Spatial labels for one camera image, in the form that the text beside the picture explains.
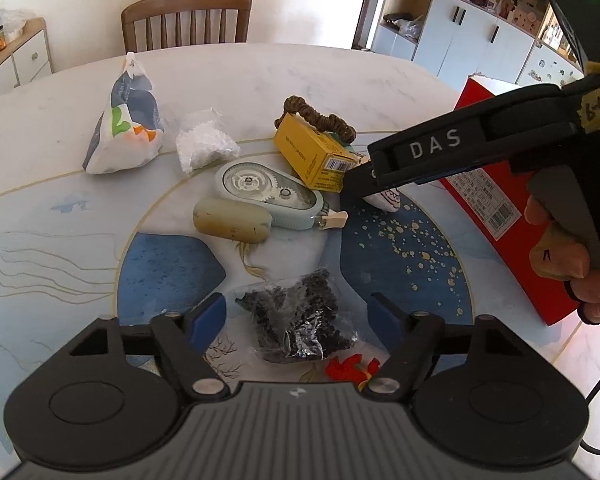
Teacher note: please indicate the beige oval soap bar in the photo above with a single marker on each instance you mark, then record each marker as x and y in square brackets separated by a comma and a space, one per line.
[230, 220]

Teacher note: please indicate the brown braided scrunchie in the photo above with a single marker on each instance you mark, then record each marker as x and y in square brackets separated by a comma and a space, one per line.
[325, 120]

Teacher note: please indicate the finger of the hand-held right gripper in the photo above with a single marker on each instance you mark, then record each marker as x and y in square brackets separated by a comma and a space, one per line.
[360, 182]

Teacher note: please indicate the small white patterned pouch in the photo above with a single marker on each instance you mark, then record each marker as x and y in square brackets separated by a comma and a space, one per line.
[387, 201]

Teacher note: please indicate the white and blue printed bag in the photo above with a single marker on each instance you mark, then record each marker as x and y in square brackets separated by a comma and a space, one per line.
[125, 130]

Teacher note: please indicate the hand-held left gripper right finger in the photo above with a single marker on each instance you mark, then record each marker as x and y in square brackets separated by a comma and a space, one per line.
[385, 320]

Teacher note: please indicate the dark wooden slatted chair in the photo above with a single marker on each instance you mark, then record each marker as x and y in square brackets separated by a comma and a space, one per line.
[185, 2]

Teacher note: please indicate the white and wood sideboard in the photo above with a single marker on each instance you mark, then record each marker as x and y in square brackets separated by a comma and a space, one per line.
[30, 55]

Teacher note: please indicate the light green correction tape dispenser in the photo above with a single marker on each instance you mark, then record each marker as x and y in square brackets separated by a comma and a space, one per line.
[260, 190]

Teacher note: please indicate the white wall cabinet with shelves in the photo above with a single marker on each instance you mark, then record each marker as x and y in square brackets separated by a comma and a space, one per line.
[460, 45]

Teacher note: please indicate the bag of black beads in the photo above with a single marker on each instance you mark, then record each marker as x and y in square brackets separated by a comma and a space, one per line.
[300, 320]

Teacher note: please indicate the white fridge with magnets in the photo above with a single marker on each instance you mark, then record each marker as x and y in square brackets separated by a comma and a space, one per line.
[550, 62]

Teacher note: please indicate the clear crumpled plastic bag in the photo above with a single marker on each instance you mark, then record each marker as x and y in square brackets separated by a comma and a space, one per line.
[10, 22]

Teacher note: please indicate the bag of white beads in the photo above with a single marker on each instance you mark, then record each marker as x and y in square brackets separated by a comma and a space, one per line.
[200, 145]

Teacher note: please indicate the light wooden box with dots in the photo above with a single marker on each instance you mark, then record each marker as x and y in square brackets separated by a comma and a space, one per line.
[525, 16]

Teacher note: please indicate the person's right hand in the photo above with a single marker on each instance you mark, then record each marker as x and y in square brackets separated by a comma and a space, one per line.
[555, 255]

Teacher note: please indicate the yellow cardboard box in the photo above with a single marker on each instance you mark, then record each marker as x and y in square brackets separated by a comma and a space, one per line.
[305, 150]

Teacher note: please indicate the grey plastic bag on shelf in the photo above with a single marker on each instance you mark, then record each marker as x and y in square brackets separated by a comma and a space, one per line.
[410, 27]

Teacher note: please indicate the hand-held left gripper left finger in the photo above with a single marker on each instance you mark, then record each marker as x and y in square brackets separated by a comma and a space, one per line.
[207, 320]

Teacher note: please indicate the red cardboard box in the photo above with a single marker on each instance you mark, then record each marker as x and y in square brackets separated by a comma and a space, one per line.
[485, 195]

